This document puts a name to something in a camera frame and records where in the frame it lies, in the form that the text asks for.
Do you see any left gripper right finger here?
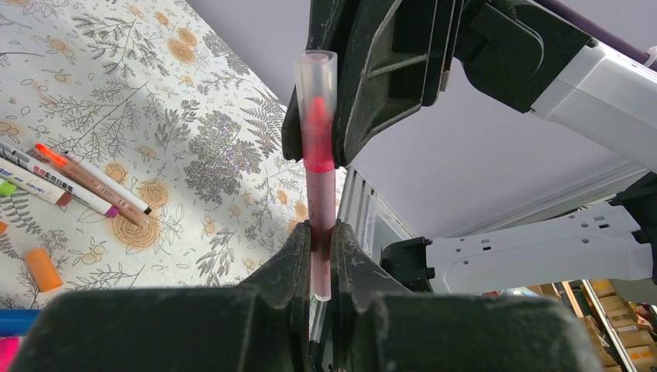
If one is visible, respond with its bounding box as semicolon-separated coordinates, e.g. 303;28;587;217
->
331;222;603;371

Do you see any magenta cap pen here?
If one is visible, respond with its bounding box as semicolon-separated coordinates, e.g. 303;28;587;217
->
1;139;119;219

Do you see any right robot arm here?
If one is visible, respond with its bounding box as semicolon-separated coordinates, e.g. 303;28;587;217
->
282;1;656;302

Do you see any green cap pen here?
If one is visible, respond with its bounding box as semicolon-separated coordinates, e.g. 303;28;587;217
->
0;179;17;197

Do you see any black cap pen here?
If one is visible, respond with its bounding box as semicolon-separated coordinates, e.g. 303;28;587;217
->
64;151;152;215

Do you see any orange pen cap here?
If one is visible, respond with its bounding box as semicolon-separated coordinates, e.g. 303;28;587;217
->
24;247;63;292

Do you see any brown cap white pen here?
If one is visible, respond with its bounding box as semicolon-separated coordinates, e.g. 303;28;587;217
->
1;158;73;206

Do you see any orange pen group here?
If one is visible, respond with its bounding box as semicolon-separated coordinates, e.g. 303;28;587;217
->
35;143;148;226

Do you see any floral table mat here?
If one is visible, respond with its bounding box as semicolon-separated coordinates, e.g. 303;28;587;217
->
1;1;308;309

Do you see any pink highlighter cap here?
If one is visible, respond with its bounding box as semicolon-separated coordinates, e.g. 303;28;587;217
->
0;336;22;372

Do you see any clear pink pen cap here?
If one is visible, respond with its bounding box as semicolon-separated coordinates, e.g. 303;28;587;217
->
294;50;338;173

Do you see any pink pen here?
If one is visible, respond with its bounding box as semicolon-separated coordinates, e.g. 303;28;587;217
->
293;50;339;303

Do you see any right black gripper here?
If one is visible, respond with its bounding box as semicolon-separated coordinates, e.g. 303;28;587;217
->
306;0;464;167

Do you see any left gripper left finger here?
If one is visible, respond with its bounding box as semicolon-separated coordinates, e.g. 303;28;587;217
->
11;222;311;371

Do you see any blue marker cap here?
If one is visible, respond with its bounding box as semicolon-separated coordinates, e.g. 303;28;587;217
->
0;309;40;337

